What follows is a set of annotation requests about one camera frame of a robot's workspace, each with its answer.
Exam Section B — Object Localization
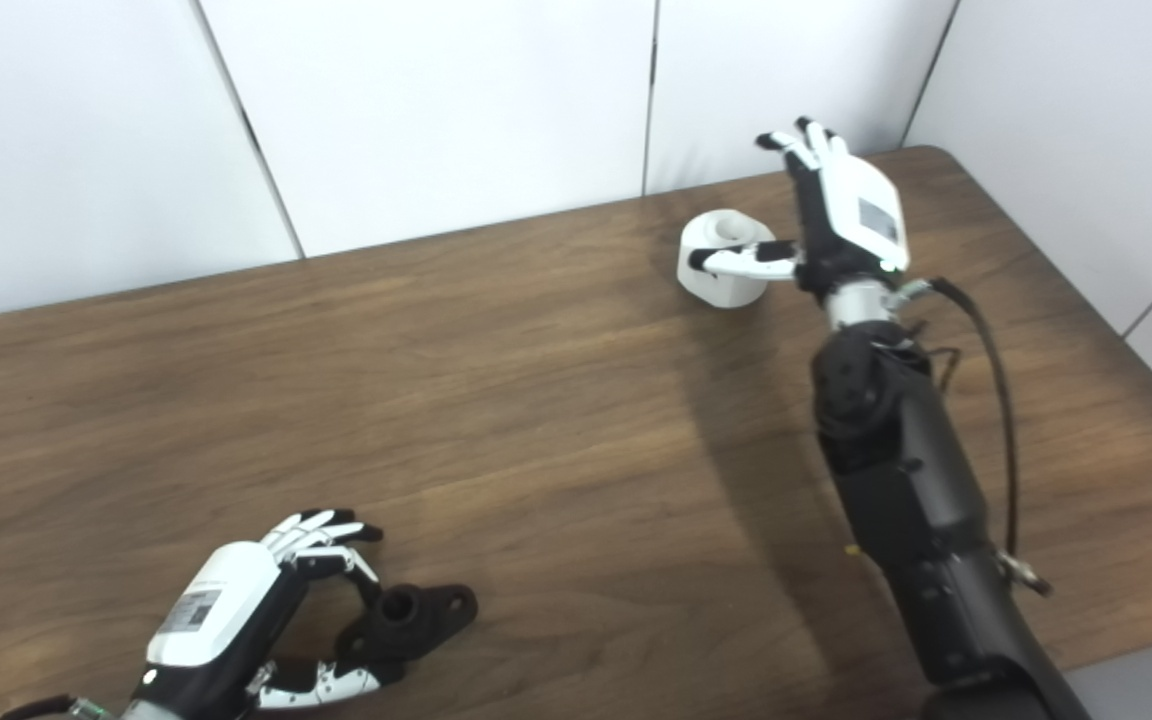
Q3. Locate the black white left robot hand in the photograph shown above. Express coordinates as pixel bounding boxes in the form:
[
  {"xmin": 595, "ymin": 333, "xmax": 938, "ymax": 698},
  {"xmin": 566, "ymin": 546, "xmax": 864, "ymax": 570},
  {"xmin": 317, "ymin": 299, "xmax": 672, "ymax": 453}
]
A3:
[{"xmin": 131, "ymin": 508, "xmax": 384, "ymax": 720}]

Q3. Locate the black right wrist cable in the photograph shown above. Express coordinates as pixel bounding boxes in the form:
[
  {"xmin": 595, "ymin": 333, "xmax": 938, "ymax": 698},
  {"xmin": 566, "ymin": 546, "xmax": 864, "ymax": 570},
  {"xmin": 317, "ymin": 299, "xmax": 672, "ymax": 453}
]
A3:
[{"xmin": 898, "ymin": 277, "xmax": 1053, "ymax": 599}]

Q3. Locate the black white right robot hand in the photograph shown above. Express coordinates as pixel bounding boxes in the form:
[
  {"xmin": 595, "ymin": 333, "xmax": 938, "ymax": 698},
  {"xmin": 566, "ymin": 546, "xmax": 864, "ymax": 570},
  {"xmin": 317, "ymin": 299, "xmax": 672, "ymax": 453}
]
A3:
[{"xmin": 688, "ymin": 117, "xmax": 910, "ymax": 296}]

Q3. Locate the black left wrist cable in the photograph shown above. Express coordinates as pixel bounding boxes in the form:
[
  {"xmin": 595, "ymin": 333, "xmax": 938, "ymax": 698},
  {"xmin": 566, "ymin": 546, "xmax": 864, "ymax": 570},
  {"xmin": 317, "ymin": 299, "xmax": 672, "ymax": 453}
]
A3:
[{"xmin": 0, "ymin": 694, "xmax": 77, "ymax": 720}]

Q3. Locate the round white plastic piece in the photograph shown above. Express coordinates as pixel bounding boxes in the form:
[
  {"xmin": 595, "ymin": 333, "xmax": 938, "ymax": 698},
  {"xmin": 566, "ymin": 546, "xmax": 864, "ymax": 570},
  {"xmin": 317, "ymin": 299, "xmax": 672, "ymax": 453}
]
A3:
[{"xmin": 676, "ymin": 209, "xmax": 782, "ymax": 309}]

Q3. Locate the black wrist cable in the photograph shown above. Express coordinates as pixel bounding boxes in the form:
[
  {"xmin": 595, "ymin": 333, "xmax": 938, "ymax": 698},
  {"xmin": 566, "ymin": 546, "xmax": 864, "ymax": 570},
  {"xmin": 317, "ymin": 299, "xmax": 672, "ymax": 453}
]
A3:
[
  {"xmin": 898, "ymin": 277, "xmax": 1053, "ymax": 599},
  {"xmin": 0, "ymin": 694, "xmax": 77, "ymax": 720}
]

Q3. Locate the black flanged holder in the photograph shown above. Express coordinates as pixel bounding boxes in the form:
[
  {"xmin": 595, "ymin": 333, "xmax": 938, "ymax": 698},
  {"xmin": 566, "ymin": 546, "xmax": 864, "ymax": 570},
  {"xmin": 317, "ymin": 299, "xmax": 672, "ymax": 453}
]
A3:
[{"xmin": 336, "ymin": 583, "xmax": 479, "ymax": 683}]

